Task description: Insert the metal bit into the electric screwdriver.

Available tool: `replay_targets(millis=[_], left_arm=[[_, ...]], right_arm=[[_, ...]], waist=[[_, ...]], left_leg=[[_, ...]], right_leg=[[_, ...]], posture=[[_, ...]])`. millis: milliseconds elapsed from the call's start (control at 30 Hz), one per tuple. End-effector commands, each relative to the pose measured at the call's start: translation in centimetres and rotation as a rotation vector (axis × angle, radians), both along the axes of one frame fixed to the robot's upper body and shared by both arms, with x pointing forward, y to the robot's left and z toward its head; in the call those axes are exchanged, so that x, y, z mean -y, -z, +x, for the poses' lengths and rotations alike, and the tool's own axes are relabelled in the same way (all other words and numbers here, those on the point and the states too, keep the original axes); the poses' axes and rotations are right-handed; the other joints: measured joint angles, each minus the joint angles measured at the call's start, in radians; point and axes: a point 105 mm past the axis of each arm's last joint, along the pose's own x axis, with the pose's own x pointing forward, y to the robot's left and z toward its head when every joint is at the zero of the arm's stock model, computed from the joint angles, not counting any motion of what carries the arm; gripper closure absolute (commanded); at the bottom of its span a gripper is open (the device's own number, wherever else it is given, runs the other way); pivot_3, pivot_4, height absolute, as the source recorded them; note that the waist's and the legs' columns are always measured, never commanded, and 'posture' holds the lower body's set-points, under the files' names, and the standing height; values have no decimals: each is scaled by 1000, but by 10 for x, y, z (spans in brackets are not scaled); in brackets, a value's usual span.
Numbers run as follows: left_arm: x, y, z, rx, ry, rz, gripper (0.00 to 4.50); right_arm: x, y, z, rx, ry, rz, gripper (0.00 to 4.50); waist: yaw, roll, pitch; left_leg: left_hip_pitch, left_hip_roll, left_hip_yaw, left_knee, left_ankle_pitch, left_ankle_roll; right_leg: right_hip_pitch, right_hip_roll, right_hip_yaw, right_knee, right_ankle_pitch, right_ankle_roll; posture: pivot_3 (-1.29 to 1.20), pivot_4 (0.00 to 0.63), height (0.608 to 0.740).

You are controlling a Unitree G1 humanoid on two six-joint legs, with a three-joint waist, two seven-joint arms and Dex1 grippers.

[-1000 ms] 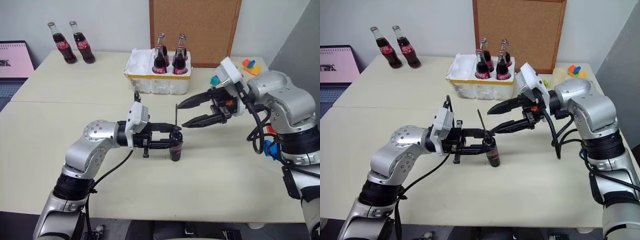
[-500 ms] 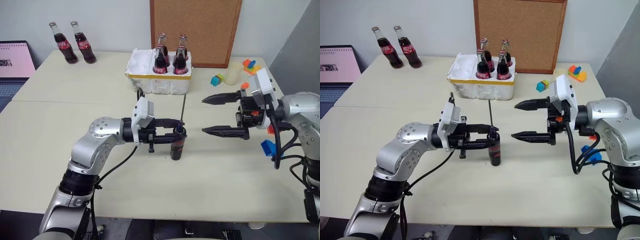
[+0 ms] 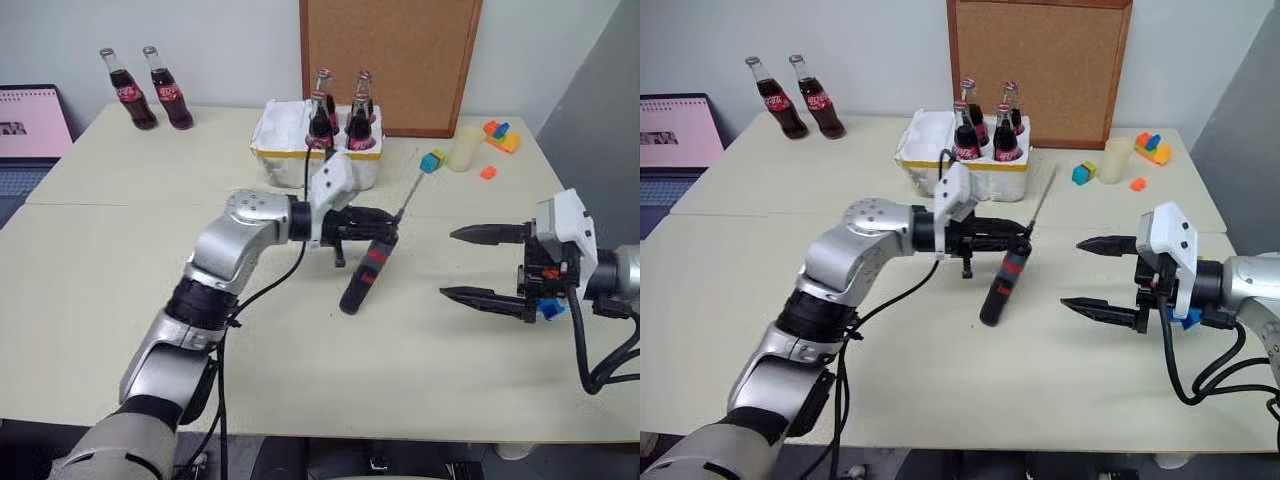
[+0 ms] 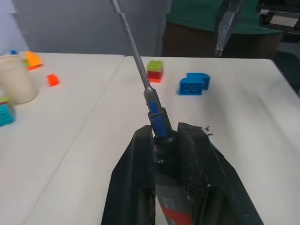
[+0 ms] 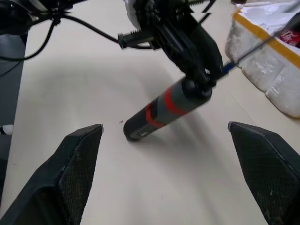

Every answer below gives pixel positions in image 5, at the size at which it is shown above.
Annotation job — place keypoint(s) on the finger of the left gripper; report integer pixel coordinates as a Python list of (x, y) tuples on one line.
[(182, 51), (206, 47)]

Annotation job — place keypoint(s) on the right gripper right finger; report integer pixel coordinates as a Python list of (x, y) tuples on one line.
[(269, 168)]

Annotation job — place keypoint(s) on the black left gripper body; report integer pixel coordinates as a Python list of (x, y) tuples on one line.
[(164, 14)]

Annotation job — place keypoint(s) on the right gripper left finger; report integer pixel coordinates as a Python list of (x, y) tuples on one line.
[(58, 178)]

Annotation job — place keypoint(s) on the black red electric screwdriver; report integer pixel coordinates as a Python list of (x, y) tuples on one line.
[(164, 105)]

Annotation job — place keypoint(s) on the white foam box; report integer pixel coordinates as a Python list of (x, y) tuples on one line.
[(257, 70)]

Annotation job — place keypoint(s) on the glass cola bottle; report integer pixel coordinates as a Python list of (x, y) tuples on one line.
[(290, 37)]

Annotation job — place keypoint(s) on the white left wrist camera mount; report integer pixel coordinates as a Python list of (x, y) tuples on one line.
[(132, 16)]

